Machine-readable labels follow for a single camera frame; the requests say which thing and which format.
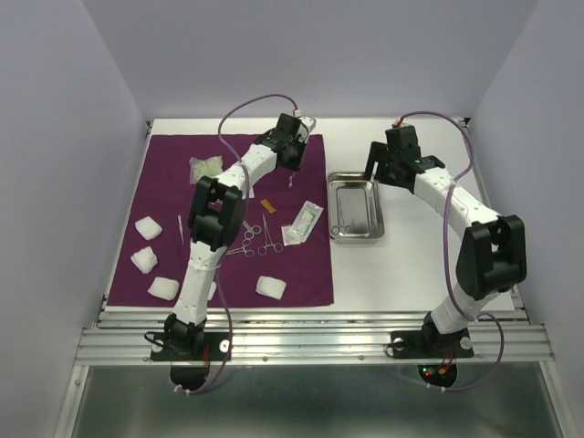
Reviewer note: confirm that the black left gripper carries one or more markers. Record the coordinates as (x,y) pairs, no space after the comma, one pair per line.
(295,165)

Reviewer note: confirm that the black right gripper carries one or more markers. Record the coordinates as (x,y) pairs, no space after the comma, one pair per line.
(379,152)

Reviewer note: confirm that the curved forceps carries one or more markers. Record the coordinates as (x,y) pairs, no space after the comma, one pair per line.
(291,178)

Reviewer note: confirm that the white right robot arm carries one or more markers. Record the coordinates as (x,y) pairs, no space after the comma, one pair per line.
(437,187)

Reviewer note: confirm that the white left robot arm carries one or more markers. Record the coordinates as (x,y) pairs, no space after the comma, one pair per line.
(217,213)

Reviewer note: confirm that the steel surgical scissors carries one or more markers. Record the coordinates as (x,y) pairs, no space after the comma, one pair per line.
(251,231)

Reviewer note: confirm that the stainless steel tray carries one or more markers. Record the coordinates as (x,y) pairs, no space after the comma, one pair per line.
(371,225)

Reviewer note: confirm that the green white suture packet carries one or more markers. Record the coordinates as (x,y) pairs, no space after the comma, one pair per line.
(305,221)

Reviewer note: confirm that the green gauze bag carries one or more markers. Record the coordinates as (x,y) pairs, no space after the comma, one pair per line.
(210,167)

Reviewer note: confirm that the clear small packet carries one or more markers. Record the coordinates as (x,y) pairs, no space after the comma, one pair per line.
(287,238)

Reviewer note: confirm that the purple cloth mat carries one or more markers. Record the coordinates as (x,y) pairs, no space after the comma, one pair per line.
(164,191)

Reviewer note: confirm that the white gauze pad right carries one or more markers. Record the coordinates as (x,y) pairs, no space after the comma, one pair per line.
(268,286)

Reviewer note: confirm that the white gauze pad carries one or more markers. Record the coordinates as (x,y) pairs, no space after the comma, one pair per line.
(164,288)
(268,286)
(148,228)
(145,260)
(212,291)

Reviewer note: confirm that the white gauze pad upper left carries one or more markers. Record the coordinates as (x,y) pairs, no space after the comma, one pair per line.
(148,228)

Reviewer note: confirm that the white gauze pad middle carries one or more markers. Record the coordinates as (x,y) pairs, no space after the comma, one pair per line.
(212,291)

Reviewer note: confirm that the white gauze pad far left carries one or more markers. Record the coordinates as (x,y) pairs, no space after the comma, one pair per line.
(145,260)

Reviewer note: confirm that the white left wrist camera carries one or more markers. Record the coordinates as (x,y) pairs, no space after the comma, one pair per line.
(307,125)

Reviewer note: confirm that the steel scalpel handle left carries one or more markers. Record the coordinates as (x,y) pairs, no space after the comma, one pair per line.
(180,228)

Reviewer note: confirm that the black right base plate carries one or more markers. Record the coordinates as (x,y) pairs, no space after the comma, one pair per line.
(435,353)

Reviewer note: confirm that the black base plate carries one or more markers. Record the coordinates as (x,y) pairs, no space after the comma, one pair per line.
(195,365)
(435,353)

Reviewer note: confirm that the aluminium right side rail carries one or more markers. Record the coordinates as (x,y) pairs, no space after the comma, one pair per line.
(493,257)

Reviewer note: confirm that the aluminium rail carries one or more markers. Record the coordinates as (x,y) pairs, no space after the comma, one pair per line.
(306,338)
(493,257)

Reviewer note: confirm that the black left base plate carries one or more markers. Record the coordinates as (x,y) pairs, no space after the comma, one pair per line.
(195,365)

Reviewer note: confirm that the aluminium front rail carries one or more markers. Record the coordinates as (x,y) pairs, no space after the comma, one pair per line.
(306,338)

